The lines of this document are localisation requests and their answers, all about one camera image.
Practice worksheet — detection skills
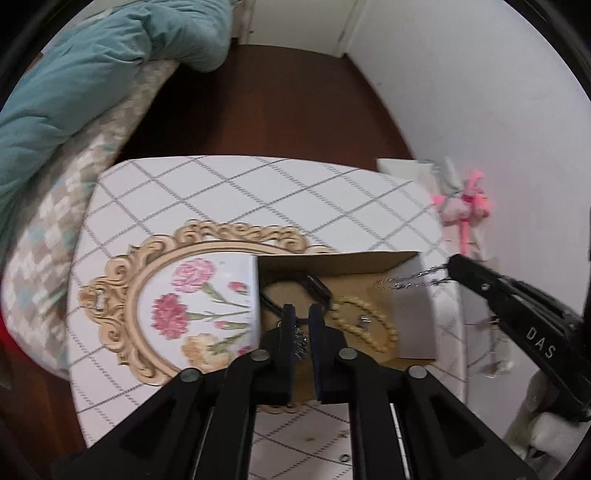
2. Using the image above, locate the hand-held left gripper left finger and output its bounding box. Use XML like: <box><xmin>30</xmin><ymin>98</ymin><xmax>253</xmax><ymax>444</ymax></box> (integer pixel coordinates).
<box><xmin>51</xmin><ymin>304</ymin><xmax>297</xmax><ymax>480</ymax></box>

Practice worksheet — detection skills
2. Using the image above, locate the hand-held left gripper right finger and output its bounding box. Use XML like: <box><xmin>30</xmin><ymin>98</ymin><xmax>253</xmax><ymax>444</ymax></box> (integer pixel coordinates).
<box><xmin>308</xmin><ymin>304</ymin><xmax>539</xmax><ymax>480</ymax></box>

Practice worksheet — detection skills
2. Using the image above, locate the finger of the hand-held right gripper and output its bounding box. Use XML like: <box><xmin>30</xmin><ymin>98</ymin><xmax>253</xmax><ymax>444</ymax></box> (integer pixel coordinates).
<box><xmin>447</xmin><ymin>254</ymin><xmax>514</xmax><ymax>306</ymax></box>

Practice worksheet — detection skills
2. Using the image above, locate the brown cardboard box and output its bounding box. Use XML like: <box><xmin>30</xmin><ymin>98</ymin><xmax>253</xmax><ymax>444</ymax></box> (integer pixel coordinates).
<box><xmin>255</xmin><ymin>250</ymin><xmax>438</xmax><ymax>408</ymax></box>

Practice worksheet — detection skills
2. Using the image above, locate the silver chain necklace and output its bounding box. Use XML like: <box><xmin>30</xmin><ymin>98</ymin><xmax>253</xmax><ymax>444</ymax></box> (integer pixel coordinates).
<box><xmin>376</xmin><ymin>264</ymin><xmax>454</xmax><ymax>291</ymax></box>

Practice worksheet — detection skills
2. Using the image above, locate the pink plush toy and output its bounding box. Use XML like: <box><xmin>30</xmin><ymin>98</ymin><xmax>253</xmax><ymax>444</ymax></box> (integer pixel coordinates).
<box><xmin>431</xmin><ymin>169</ymin><xmax>491</xmax><ymax>253</ymax></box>

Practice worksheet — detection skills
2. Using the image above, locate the grey card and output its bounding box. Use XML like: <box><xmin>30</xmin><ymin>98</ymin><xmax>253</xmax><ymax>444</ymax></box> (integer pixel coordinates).
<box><xmin>396</xmin><ymin>282</ymin><xmax>437</xmax><ymax>361</ymax></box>

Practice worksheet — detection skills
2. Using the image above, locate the white fluffy cloth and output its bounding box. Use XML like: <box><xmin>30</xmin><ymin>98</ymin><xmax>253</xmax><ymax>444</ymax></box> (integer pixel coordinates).
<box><xmin>502</xmin><ymin>368</ymin><xmax>591</xmax><ymax>463</ymax></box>

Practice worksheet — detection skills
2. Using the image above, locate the ornate floral wooden tray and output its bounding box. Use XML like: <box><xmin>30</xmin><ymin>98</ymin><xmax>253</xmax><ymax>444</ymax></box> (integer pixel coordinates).
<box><xmin>78</xmin><ymin>220</ymin><xmax>338</xmax><ymax>415</ymax></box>

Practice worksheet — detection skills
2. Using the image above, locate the checked white tablecloth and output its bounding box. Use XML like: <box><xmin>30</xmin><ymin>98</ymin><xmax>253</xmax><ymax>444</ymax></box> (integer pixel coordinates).
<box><xmin>66</xmin><ymin>156</ymin><xmax>471</xmax><ymax>480</ymax></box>

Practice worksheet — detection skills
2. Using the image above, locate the beige patterned mattress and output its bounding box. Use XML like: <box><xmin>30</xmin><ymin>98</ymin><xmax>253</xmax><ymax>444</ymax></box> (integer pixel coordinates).
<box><xmin>0</xmin><ymin>59</ymin><xmax>181</xmax><ymax>381</ymax></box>

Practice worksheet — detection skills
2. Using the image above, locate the red cloth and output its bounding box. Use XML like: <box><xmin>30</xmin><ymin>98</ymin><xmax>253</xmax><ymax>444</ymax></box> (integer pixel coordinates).
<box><xmin>0</xmin><ymin>310</ymin><xmax>29</xmax><ymax>370</ymax></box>

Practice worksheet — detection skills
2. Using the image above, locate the white door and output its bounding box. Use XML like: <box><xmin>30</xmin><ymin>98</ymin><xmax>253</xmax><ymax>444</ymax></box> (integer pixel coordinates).
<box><xmin>231</xmin><ymin>0</ymin><xmax>362</xmax><ymax>59</ymax></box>

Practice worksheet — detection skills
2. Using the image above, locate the teal quilted blanket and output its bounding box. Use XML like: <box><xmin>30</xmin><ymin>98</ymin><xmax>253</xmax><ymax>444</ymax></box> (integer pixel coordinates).
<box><xmin>0</xmin><ymin>0</ymin><xmax>232</xmax><ymax>241</ymax></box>

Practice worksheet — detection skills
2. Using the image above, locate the black cord bracelet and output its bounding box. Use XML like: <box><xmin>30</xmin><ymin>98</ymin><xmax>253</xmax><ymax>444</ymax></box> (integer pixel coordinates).
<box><xmin>259</xmin><ymin>274</ymin><xmax>331</xmax><ymax>325</ymax></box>

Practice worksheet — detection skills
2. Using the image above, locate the beige bead bracelet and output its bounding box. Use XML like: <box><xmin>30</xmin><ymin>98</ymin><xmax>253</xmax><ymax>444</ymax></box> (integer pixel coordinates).
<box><xmin>331</xmin><ymin>296</ymin><xmax>399</xmax><ymax>355</ymax></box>

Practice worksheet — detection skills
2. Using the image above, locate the silver pendant chain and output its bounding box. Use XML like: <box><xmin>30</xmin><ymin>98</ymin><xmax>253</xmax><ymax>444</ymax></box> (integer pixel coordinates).
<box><xmin>465</xmin><ymin>316</ymin><xmax>514</xmax><ymax>377</ymax></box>

